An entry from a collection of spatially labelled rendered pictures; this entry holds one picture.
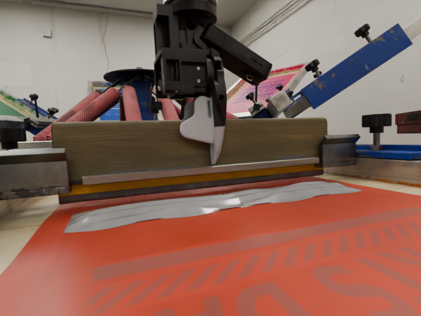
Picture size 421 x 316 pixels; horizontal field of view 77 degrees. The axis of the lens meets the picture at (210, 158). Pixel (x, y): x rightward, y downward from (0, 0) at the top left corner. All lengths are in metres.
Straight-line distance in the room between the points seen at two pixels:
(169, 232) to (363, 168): 0.36
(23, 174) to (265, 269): 0.27
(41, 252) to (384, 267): 0.23
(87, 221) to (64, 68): 4.42
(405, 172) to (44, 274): 0.44
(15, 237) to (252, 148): 0.30
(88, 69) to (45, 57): 0.57
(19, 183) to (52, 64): 4.37
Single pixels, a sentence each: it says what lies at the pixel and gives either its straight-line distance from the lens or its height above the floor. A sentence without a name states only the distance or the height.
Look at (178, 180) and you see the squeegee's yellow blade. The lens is 0.38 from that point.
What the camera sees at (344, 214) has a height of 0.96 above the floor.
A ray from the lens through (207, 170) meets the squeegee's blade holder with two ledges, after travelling 0.36.
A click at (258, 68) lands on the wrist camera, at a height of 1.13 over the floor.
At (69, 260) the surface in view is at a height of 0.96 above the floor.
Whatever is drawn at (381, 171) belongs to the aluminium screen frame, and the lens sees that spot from 0.49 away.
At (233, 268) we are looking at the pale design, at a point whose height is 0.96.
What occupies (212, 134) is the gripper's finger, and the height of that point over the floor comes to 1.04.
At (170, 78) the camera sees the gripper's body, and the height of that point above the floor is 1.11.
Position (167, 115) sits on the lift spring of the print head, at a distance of 0.91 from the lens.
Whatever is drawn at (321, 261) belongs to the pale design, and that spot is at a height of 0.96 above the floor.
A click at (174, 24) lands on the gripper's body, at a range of 0.39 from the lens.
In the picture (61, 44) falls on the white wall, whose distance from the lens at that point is 4.76.
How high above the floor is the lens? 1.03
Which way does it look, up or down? 4 degrees down
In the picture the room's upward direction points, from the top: 2 degrees counter-clockwise
